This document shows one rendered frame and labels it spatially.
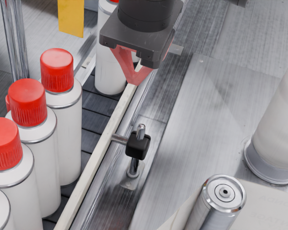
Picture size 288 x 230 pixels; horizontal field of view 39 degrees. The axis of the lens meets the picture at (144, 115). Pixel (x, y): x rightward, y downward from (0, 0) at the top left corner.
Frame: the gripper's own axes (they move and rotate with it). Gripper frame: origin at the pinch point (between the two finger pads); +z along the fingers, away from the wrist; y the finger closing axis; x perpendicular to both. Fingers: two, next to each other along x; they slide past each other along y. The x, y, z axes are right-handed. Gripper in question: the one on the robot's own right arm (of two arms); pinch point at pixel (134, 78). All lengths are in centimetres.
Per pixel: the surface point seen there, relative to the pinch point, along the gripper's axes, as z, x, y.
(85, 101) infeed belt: 13.6, 8.5, 5.6
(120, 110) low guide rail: 10.1, 2.0, 3.2
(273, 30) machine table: 18, -20, 49
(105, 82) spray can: 10.5, 6.2, 8.1
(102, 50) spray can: 4.5, 7.3, 8.3
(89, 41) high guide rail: 5.4, 10.1, 10.5
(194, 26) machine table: 18.4, -2.6, 41.6
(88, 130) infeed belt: 13.9, 5.9, 0.6
